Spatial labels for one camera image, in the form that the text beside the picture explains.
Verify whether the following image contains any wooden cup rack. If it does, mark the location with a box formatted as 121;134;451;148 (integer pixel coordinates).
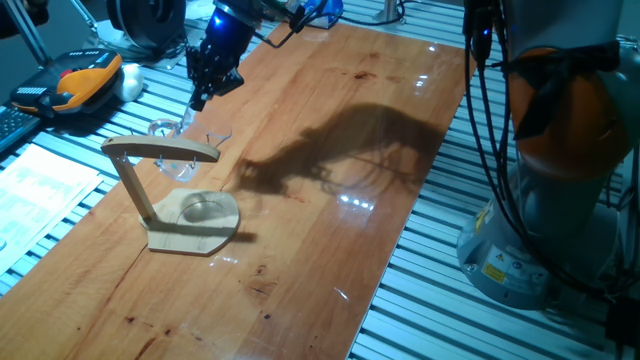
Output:
100;133;241;257

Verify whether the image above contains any glossy wooden board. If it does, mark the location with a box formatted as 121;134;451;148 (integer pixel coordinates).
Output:
0;19;474;360

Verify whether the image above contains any metal post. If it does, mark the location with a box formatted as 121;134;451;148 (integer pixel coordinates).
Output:
373;0;407;26

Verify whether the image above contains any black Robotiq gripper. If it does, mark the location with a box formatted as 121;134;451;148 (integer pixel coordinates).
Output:
186;9;255;112

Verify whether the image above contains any grey metal strut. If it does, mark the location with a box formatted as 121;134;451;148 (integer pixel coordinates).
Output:
2;0;51;69

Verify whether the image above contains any orange black teach pendant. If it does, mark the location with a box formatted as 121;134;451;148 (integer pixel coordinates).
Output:
9;48;124;119

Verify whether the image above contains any white rounded object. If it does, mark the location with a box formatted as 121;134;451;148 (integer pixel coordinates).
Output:
113;62;145;104

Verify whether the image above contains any black round spool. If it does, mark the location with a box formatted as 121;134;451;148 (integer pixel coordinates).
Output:
105;0;187;51

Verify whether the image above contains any clear glass cup with handle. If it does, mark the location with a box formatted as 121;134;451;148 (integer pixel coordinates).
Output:
147;107;234;184

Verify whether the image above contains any white paper sheet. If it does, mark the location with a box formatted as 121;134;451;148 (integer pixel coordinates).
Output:
0;143;104;276

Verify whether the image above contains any black computer keyboard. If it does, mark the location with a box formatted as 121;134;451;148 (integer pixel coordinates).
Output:
0;103;41;154

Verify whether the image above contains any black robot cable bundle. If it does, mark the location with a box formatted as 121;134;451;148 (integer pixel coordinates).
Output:
252;0;640;301

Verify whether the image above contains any blue plastic packet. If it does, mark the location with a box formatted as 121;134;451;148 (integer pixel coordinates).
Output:
302;0;345;30

